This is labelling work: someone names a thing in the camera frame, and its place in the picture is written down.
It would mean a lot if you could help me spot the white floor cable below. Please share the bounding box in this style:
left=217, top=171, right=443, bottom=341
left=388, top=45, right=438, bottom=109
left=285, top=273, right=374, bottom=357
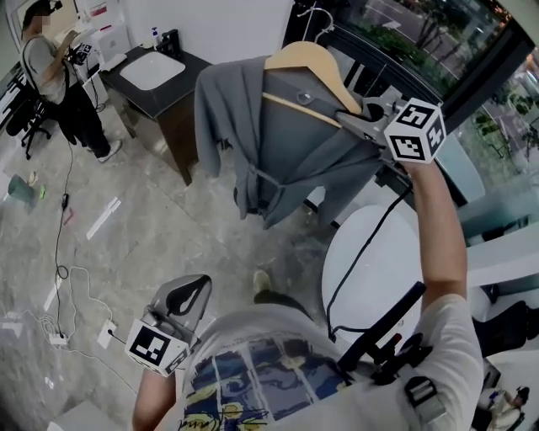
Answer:
left=15, top=264, right=141, bottom=393

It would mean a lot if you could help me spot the person's right forearm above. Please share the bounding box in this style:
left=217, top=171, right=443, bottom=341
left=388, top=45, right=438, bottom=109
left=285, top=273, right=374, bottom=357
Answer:
left=404, top=161, right=469, bottom=305

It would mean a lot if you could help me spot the white power strip with cables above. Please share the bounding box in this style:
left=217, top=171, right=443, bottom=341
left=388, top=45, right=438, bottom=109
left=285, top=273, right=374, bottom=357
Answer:
left=96, top=319, right=119, bottom=350

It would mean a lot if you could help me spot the grey bathrobe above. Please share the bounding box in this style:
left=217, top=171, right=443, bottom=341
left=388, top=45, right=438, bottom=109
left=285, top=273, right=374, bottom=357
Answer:
left=194, top=56, right=383, bottom=231

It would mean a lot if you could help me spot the white sink basin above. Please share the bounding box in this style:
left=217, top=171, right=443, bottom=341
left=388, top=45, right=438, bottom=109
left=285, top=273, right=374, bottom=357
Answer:
left=119, top=50, right=187, bottom=92

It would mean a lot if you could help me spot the green bin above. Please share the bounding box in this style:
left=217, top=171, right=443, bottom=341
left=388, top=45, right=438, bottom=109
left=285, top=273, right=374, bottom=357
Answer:
left=7, top=173, right=37, bottom=206

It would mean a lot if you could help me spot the black window frame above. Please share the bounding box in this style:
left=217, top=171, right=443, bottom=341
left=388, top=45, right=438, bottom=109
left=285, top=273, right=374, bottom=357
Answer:
left=286, top=0, right=536, bottom=208

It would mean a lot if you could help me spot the person's printed white shirt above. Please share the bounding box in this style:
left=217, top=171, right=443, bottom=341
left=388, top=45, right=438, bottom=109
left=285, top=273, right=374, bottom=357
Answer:
left=179, top=293, right=486, bottom=431

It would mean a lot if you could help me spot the dark wooden vanity cabinet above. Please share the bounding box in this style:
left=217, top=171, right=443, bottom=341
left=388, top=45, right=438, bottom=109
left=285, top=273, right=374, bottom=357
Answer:
left=100, top=45, right=214, bottom=187

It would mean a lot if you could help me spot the black faucet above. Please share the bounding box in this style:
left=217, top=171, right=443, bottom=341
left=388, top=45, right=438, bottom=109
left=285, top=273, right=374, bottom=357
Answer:
left=156, top=28, right=184, bottom=58

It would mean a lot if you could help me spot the white plastic box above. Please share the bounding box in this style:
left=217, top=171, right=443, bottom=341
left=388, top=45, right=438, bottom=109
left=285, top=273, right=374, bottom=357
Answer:
left=45, top=399, right=136, bottom=431

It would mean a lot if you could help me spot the long white floor strip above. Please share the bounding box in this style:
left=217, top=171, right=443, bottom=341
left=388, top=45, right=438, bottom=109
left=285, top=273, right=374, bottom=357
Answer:
left=85, top=196, right=123, bottom=242

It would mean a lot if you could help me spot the person's shoe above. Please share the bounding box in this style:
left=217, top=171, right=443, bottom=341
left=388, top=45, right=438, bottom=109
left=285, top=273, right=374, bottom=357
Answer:
left=252, top=269, right=273, bottom=305

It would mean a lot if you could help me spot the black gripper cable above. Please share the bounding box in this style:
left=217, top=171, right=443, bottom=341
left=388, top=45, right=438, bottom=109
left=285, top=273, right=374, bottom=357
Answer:
left=325, top=184, right=417, bottom=343

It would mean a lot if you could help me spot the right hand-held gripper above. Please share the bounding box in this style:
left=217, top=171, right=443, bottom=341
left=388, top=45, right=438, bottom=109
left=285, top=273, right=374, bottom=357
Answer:
left=335, top=93, right=448, bottom=165

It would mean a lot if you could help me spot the wooden clothes hanger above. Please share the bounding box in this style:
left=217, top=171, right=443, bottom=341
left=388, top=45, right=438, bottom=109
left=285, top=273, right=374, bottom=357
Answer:
left=262, top=7, right=364, bottom=130

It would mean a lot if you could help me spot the person's left forearm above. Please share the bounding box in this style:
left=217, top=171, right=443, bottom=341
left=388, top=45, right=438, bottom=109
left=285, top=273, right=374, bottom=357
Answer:
left=131, top=370, right=179, bottom=431

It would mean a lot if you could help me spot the white bathtub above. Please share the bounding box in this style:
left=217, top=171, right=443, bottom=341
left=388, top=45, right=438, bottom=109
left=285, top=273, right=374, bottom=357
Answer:
left=321, top=203, right=423, bottom=343

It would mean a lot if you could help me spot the white box appliance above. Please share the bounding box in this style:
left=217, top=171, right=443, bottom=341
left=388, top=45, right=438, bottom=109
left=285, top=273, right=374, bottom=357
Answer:
left=77, top=0, right=132, bottom=71

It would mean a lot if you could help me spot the gray shoulder strap buckle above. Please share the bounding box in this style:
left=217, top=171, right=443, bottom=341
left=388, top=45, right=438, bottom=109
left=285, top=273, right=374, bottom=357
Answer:
left=403, top=375, right=448, bottom=423

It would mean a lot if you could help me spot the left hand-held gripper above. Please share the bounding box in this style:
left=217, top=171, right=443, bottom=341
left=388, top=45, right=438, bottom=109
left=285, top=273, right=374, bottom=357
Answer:
left=125, top=274, right=214, bottom=378

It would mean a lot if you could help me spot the black office chair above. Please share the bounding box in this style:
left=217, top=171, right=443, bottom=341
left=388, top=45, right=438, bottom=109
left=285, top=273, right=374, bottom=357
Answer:
left=5, top=73, right=54, bottom=162
left=470, top=300, right=539, bottom=359

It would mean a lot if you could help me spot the person's dark trouser leg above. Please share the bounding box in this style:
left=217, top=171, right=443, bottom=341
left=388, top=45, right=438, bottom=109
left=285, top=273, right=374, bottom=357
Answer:
left=253, top=289, right=316, bottom=322

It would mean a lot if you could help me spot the long black floor cable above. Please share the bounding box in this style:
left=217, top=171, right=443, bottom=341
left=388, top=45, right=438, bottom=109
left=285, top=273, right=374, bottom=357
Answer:
left=53, top=140, right=76, bottom=338

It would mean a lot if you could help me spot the black chest camera bracket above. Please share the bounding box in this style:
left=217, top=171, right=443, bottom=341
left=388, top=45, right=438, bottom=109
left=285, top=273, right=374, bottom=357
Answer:
left=336, top=280, right=435, bottom=387

